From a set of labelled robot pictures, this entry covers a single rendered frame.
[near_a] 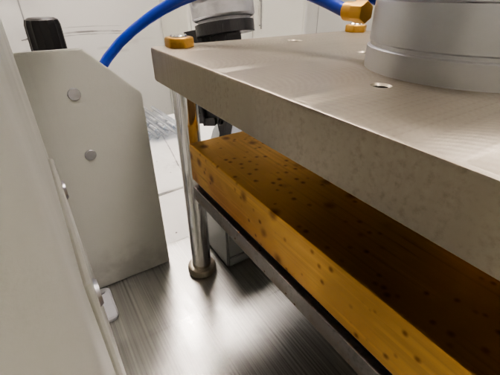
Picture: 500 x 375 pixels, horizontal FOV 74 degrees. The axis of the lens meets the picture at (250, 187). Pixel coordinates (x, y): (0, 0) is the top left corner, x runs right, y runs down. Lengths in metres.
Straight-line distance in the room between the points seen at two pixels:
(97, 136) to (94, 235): 0.08
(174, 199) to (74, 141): 0.51
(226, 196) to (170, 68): 0.07
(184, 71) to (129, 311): 0.18
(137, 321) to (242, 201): 0.15
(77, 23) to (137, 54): 0.40
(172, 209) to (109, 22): 1.99
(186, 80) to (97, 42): 2.38
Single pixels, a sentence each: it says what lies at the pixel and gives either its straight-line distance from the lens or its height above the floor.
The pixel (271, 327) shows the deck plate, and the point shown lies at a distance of 0.26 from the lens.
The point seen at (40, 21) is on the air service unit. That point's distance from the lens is 0.31.
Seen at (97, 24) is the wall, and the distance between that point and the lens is 2.55.
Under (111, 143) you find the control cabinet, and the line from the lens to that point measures 0.24.
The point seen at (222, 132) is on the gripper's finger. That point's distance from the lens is 0.39.
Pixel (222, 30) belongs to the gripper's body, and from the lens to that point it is 0.41.
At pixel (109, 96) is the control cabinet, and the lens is 0.23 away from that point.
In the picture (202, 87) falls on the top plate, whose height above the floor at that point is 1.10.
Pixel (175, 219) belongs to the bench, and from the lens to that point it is 0.67.
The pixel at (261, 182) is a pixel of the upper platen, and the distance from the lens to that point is 0.16.
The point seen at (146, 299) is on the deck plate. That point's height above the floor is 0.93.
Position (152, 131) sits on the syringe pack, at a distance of 1.01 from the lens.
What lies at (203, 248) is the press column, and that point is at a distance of 0.27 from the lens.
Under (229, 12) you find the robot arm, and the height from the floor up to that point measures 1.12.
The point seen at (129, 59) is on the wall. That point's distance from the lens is 2.62.
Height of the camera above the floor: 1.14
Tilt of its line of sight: 31 degrees down
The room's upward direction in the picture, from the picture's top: straight up
